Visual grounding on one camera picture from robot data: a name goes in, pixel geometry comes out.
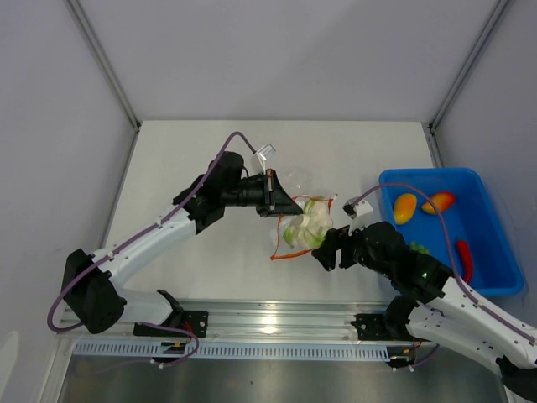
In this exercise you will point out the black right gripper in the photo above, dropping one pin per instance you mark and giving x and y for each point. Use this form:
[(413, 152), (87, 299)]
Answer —
[(339, 238)]

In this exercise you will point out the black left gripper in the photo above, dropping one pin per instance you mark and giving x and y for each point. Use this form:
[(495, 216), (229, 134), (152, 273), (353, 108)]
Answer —
[(275, 200)]

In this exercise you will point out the white cauliflower green leaves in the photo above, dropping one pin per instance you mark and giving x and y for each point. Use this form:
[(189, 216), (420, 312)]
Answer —
[(308, 230)]

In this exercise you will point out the clear zip bag red zipper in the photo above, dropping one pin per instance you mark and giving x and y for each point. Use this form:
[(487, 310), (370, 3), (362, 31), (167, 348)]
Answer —
[(299, 184)]

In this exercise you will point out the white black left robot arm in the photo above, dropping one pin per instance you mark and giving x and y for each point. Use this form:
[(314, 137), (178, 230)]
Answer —
[(93, 284)]

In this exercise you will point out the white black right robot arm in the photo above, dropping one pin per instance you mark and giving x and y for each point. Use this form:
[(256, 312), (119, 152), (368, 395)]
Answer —
[(433, 306)]

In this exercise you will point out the green grape bunch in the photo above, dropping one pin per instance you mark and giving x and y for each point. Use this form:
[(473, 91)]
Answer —
[(419, 248)]

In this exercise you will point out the orange yellow mango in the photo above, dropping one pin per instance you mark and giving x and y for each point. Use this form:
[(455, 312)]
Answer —
[(404, 208)]

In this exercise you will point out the red orange mango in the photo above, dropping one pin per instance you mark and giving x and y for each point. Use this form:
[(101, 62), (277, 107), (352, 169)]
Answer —
[(439, 202)]

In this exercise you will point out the red chili pepper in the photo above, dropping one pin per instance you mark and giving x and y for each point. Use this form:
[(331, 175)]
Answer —
[(465, 257)]

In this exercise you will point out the blue plastic bin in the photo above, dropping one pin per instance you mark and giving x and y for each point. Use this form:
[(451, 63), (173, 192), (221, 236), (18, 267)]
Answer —
[(472, 218)]

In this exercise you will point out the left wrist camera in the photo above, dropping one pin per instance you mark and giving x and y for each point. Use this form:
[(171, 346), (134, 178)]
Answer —
[(261, 157)]

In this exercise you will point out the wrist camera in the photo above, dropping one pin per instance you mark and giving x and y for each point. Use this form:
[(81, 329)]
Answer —
[(359, 209), (261, 157)]

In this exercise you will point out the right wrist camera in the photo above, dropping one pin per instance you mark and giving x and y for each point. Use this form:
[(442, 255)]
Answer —
[(359, 209)]

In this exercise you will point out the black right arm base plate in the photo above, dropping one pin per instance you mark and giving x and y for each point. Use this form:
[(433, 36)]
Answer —
[(383, 327)]

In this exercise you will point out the white slotted cable duct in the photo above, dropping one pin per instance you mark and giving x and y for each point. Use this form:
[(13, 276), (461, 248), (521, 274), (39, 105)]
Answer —
[(221, 350)]

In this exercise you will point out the aluminium mounting rail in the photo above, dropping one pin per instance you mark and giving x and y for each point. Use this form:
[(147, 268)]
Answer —
[(244, 321)]

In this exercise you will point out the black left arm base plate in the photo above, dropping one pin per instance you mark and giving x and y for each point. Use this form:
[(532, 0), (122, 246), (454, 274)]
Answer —
[(195, 322)]

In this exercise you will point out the left aluminium frame post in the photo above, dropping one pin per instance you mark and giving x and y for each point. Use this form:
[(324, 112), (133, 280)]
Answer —
[(93, 43)]

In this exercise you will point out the aluminium frame post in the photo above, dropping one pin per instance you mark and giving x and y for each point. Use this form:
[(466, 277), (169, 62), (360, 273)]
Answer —
[(477, 49), (93, 43)]

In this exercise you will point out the right aluminium frame post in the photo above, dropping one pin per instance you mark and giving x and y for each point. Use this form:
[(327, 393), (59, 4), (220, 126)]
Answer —
[(477, 49)]

